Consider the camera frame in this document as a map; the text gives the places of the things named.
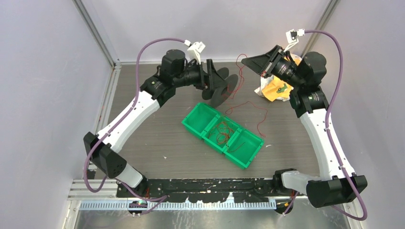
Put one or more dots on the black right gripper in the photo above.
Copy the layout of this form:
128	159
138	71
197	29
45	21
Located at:
260	64

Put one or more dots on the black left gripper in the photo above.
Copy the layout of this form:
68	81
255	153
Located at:
211	80

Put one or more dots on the black cable spool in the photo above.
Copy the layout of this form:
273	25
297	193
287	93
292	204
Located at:
219	97

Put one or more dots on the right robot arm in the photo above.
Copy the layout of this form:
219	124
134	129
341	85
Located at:
337	182

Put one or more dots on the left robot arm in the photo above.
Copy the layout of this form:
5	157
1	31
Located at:
175	71

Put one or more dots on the crumpled yellow patterned cloth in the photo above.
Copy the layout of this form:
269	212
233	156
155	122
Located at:
273	88

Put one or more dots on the green plastic bin left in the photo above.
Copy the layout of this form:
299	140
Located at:
199	119

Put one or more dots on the green plastic bin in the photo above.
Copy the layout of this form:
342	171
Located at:
199	119
221	135
242	147

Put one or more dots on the green plastic bin middle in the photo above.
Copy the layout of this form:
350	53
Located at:
221	135

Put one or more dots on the green plastic bin right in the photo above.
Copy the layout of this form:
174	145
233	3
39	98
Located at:
242	147

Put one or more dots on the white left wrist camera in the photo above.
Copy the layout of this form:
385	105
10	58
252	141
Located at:
194	50

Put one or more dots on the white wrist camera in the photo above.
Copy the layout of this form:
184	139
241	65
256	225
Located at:
194	50
292	38

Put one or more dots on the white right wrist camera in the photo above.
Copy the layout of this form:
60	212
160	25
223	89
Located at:
292	38

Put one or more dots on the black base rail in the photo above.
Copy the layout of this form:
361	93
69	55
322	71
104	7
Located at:
206	190

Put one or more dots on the slotted aluminium cable duct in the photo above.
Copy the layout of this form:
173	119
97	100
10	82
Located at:
199	205

